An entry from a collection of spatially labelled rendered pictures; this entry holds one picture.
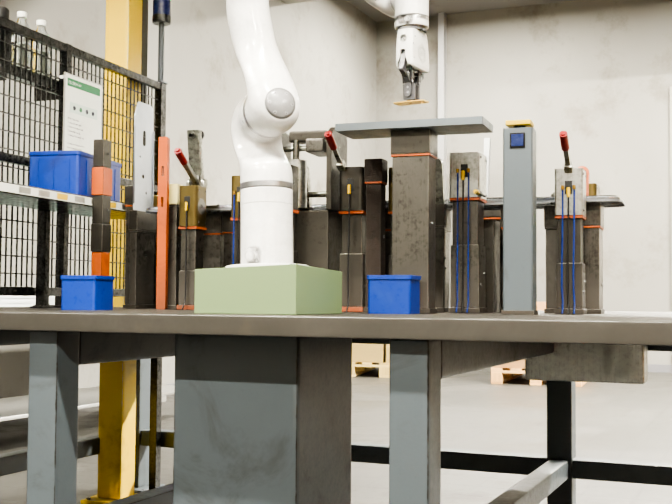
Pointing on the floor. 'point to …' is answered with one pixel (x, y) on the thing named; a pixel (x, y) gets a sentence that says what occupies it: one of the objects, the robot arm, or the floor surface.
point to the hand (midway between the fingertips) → (411, 92)
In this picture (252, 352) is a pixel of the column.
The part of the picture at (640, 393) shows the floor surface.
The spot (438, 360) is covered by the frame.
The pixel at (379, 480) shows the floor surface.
